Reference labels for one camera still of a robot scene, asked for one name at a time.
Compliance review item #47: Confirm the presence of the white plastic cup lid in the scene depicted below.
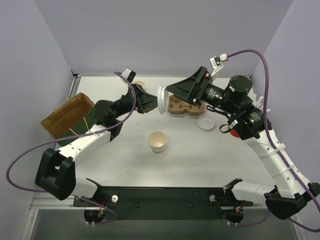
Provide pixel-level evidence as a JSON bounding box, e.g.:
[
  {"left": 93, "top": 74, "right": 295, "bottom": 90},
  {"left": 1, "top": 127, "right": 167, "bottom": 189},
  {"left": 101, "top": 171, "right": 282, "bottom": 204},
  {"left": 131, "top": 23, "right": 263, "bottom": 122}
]
[{"left": 157, "top": 85, "right": 169, "bottom": 115}]

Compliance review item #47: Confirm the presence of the white paper coffee cup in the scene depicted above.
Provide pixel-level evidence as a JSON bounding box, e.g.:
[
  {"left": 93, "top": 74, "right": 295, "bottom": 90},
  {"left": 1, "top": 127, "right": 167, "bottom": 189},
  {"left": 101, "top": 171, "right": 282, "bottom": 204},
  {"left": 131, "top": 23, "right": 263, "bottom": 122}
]
[{"left": 148, "top": 131, "right": 167, "bottom": 154}]

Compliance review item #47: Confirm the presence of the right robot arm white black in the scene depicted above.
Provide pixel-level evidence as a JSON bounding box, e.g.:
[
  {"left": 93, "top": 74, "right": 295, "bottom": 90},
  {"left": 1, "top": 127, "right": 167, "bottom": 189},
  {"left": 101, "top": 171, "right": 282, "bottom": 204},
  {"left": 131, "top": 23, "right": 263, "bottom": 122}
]
[{"left": 165, "top": 66, "right": 320, "bottom": 220}]

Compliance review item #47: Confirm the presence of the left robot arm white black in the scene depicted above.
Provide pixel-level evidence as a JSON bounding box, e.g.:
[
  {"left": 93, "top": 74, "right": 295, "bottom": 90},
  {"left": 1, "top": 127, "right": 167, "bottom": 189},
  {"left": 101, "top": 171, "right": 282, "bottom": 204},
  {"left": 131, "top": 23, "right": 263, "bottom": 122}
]
[{"left": 35, "top": 84, "right": 158, "bottom": 206}]

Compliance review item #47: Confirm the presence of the brown pulp cup carrier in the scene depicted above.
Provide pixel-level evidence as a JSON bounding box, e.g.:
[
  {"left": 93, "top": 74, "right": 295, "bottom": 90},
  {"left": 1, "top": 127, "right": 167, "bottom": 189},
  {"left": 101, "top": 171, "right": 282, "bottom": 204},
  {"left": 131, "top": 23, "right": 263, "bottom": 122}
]
[{"left": 167, "top": 95, "right": 206, "bottom": 115}]

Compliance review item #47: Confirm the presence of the white plastic lid stack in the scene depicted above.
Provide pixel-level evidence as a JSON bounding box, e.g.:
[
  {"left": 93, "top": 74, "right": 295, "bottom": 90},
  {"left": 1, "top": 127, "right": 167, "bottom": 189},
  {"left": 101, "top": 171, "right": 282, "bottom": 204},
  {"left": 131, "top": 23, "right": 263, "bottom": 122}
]
[{"left": 198, "top": 115, "right": 216, "bottom": 131}]

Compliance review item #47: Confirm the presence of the red straw holder cup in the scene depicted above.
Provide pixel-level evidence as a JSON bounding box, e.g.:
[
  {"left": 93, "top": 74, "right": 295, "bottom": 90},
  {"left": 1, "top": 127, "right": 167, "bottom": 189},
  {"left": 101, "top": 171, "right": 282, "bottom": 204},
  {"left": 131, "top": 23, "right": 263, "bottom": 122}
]
[{"left": 229, "top": 129, "right": 240, "bottom": 138}]

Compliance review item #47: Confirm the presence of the white wrapped straws bundle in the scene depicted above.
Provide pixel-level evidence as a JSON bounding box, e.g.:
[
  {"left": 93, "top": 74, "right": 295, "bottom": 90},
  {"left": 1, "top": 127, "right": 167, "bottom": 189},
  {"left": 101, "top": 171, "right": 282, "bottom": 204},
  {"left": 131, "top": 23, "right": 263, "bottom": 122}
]
[{"left": 252, "top": 93, "right": 264, "bottom": 112}]

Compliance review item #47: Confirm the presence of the brown green paper bag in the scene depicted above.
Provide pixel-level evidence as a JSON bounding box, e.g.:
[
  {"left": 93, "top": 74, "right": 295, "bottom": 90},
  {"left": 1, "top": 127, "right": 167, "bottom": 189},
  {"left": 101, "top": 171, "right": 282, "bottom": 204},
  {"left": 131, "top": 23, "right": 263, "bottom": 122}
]
[{"left": 41, "top": 93, "right": 97, "bottom": 139}]

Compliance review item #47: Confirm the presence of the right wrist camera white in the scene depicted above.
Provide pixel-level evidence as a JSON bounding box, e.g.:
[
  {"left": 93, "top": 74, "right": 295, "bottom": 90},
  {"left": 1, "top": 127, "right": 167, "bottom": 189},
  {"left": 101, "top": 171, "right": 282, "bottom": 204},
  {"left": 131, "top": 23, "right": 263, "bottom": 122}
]
[{"left": 209, "top": 53, "right": 228, "bottom": 77}]

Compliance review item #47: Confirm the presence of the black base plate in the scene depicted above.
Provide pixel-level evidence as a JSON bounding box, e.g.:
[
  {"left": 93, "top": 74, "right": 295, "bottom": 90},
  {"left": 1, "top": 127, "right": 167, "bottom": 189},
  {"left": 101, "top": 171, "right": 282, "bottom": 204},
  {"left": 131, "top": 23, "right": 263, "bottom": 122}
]
[{"left": 73, "top": 186, "right": 253, "bottom": 220}]

